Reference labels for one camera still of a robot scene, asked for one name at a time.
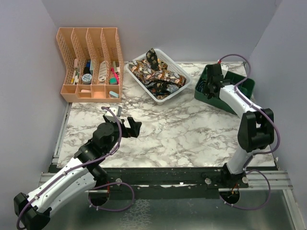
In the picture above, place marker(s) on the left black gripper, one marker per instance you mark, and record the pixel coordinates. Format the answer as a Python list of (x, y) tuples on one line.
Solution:
[(134, 131)]

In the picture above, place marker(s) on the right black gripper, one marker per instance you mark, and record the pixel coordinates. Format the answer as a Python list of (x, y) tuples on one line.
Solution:
[(206, 90)]

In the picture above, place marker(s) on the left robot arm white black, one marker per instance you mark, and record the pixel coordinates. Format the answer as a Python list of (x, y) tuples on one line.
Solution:
[(83, 172)]

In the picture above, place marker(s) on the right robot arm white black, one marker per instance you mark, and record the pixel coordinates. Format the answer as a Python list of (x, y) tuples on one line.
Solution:
[(256, 130)]

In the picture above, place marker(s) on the pile of patterned ties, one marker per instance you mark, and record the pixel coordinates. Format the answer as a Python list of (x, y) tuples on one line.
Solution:
[(154, 74)]

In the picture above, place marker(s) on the rolled tie in tray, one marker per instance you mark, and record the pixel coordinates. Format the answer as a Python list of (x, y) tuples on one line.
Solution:
[(200, 85)]

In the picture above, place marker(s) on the green compartment tray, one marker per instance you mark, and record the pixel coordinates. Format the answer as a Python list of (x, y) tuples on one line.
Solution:
[(246, 88)]

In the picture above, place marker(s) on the white plastic lattice basket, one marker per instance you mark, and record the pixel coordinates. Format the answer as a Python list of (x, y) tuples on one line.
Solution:
[(173, 66)]

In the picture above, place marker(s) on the teal eraser block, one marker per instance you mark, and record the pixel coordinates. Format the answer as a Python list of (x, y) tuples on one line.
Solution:
[(113, 81)]

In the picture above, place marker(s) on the pink marker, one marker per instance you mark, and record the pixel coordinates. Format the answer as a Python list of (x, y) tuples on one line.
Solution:
[(114, 74)]

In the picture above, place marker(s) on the round blue tin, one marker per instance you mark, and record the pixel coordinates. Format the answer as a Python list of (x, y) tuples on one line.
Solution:
[(87, 78)]

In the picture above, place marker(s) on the peach plastic desk organizer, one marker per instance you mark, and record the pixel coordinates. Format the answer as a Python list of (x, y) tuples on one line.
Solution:
[(95, 51)]

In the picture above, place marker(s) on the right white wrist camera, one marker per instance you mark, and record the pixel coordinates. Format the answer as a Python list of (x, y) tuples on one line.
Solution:
[(224, 69)]

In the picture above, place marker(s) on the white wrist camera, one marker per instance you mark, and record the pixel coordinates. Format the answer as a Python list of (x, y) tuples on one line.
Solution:
[(224, 69), (113, 113)]

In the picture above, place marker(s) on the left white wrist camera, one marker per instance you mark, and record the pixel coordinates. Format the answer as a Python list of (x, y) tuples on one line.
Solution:
[(113, 113)]

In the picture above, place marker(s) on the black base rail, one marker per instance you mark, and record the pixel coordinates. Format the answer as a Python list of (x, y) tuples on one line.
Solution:
[(167, 183)]

